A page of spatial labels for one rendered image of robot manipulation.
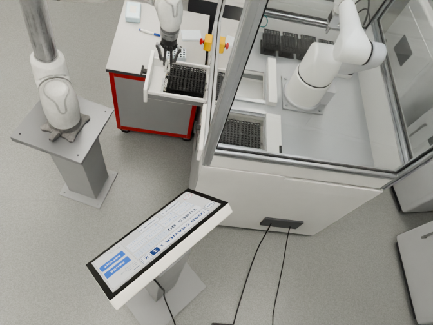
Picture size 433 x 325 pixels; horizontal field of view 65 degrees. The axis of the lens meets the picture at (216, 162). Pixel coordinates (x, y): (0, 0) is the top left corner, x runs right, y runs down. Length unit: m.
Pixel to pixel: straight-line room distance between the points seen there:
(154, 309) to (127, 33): 1.74
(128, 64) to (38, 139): 0.69
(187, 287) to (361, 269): 1.30
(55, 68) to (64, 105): 0.19
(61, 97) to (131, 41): 0.77
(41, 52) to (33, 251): 1.31
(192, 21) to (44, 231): 1.72
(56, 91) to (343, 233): 2.19
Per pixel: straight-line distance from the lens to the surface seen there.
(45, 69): 1.82
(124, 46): 2.30
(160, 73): 2.05
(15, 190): 2.73
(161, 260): 1.20
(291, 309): 2.55
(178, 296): 2.35
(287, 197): 1.95
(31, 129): 1.95
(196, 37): 2.37
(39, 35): 1.72
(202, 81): 1.96
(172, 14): 1.58
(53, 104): 1.72
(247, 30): 0.97
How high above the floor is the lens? 2.37
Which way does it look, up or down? 61 degrees down
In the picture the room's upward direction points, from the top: 21 degrees clockwise
